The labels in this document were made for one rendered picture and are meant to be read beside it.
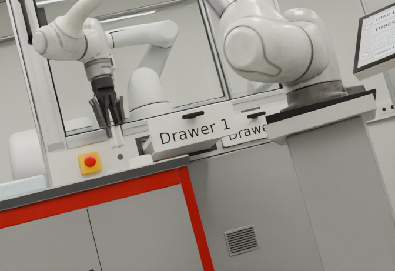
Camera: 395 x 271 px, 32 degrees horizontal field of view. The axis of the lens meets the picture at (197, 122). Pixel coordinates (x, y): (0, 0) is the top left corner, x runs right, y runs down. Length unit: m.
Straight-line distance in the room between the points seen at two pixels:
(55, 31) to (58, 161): 0.54
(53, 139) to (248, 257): 0.83
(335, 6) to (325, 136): 4.59
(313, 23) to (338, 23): 4.43
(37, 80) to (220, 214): 0.83
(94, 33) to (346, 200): 1.03
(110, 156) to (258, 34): 1.06
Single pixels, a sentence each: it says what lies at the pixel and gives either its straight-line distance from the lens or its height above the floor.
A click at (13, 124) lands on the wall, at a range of 5.86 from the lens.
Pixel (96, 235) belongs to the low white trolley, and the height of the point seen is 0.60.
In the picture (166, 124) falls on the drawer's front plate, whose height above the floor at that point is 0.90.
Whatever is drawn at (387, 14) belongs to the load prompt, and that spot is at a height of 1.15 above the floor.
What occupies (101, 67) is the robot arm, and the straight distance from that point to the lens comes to 2.32.
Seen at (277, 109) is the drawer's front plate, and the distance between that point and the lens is 2.68.
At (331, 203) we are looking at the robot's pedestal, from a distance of 1.79.
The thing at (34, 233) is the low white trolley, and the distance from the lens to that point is 1.92.
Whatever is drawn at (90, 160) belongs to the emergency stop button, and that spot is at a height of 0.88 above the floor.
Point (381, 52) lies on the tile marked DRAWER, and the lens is 2.68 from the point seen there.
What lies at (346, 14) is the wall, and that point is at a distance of 6.35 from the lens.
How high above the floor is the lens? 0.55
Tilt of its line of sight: 8 degrees up
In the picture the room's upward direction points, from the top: 15 degrees counter-clockwise
